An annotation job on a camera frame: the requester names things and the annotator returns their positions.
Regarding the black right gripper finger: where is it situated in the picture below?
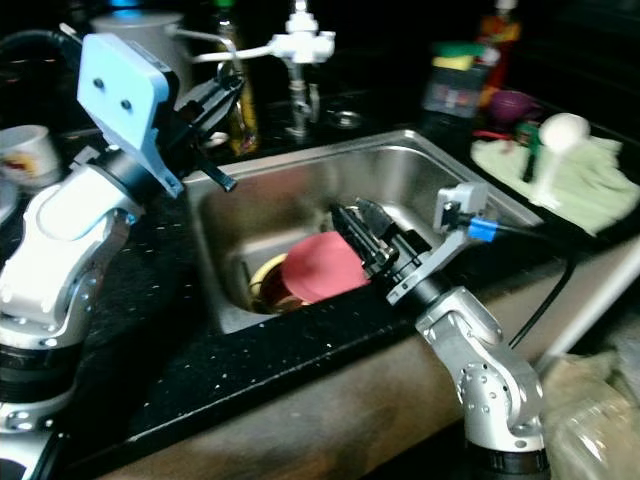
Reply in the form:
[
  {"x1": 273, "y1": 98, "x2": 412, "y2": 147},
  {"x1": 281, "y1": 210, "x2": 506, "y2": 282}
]
[
  {"x1": 328, "y1": 205, "x2": 376, "y2": 273},
  {"x1": 350, "y1": 200, "x2": 401, "y2": 251}
]

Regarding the pink plastic plate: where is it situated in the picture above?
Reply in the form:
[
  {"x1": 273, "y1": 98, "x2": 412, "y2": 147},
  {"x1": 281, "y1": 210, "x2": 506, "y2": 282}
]
[{"x1": 280, "y1": 232, "x2": 371, "y2": 304}]

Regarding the yellow oil bottle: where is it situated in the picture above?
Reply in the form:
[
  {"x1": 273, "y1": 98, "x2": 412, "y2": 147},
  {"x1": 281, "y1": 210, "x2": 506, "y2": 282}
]
[{"x1": 215, "y1": 0, "x2": 261, "y2": 156}]

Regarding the steel sink faucet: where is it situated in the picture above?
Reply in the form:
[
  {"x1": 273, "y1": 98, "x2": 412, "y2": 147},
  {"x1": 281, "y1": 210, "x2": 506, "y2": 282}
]
[{"x1": 285, "y1": 0, "x2": 326, "y2": 141}]

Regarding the stainless steel sink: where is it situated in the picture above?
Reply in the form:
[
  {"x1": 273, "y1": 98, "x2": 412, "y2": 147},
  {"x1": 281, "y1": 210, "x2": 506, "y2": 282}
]
[{"x1": 185, "y1": 130, "x2": 546, "y2": 334}]

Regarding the white power adapter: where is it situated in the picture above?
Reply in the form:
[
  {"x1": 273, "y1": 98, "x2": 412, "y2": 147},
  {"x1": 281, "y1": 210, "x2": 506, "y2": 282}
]
[{"x1": 270, "y1": 10, "x2": 336, "y2": 63}]

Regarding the yellow plate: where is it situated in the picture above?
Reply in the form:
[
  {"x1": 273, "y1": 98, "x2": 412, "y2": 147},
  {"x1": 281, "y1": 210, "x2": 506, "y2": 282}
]
[{"x1": 245, "y1": 252, "x2": 296, "y2": 311}]

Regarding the grey sponge holder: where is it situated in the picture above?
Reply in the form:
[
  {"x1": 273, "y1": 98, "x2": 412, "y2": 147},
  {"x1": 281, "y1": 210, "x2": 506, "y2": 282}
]
[{"x1": 425, "y1": 40, "x2": 486, "y2": 116}]

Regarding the white cartoon mug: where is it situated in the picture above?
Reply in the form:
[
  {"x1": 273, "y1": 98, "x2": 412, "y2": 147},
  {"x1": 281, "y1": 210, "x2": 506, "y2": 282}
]
[{"x1": 0, "y1": 125, "x2": 61, "y2": 189}]

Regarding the purple cup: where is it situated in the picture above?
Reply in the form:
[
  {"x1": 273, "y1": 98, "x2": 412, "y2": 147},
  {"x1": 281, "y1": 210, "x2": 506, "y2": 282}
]
[{"x1": 490, "y1": 88, "x2": 541, "y2": 126}]

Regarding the light green cloth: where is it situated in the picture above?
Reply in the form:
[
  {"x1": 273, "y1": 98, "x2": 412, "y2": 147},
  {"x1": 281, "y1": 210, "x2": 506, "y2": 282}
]
[{"x1": 470, "y1": 130, "x2": 626, "y2": 236}]

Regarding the white round dish brush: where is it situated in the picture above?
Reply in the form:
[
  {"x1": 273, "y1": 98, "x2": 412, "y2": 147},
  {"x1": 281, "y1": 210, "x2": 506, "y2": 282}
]
[{"x1": 535, "y1": 112, "x2": 593, "y2": 209}]

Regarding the red yellow bottle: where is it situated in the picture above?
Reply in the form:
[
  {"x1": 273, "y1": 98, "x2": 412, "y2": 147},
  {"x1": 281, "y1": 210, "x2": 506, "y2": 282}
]
[{"x1": 475, "y1": 0, "x2": 526, "y2": 101}]

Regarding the white power cord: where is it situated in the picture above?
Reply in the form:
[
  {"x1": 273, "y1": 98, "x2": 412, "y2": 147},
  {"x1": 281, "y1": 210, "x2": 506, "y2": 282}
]
[{"x1": 170, "y1": 28, "x2": 281, "y2": 66}]

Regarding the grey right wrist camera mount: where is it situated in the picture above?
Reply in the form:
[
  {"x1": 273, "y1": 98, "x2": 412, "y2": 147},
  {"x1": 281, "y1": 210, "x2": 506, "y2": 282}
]
[{"x1": 388, "y1": 183, "x2": 491, "y2": 306}]

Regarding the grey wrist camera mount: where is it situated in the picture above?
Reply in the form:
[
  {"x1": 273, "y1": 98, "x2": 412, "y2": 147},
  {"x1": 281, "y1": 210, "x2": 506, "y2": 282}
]
[
  {"x1": 78, "y1": 32, "x2": 176, "y2": 196},
  {"x1": 388, "y1": 183, "x2": 491, "y2": 306}
]

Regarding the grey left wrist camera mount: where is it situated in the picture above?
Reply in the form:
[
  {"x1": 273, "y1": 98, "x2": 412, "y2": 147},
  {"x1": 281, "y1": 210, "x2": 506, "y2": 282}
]
[{"x1": 78, "y1": 32, "x2": 176, "y2": 196}]

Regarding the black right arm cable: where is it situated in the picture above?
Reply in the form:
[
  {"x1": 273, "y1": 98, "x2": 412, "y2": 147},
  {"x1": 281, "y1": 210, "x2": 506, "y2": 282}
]
[{"x1": 465, "y1": 220, "x2": 576, "y2": 349}]

